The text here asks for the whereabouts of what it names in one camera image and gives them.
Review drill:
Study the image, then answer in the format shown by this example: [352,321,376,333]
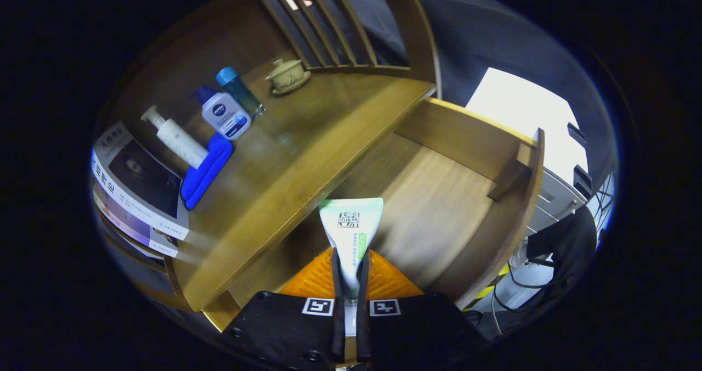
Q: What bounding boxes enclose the purple book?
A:
[92,187,179,258]

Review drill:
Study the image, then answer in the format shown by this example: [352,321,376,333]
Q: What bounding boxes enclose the white bottle blue pump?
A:
[190,85,252,141]

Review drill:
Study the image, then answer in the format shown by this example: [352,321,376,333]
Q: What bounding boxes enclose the wooden cabinet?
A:
[93,0,442,314]

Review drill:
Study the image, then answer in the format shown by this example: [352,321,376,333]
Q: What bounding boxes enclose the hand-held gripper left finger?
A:
[219,248,347,369]

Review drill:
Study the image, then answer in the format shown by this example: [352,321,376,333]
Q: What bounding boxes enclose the blue folded towel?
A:
[180,133,234,211]

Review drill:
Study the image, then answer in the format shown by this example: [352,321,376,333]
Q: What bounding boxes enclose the beige saucer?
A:
[271,70,312,96]

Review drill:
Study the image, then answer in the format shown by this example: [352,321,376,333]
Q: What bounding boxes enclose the white green tube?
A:
[319,198,384,336]

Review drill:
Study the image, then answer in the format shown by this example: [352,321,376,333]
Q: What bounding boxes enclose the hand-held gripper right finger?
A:
[356,249,489,369]

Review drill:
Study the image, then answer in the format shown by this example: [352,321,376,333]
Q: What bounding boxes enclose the clear bottle teal cap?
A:
[215,66,266,120]

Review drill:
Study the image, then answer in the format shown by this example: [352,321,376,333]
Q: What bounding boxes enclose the wooden drawer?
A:
[203,98,545,333]

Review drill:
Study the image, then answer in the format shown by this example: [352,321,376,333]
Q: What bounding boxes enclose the floor cables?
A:
[466,239,571,333]

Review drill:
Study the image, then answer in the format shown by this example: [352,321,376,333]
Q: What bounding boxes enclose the thick white book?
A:
[90,121,190,241]

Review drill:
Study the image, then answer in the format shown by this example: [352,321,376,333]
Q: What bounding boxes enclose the wooden countertop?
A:
[110,58,437,311]

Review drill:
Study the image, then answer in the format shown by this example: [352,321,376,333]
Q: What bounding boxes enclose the beige lidded tea cup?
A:
[265,58,305,91]

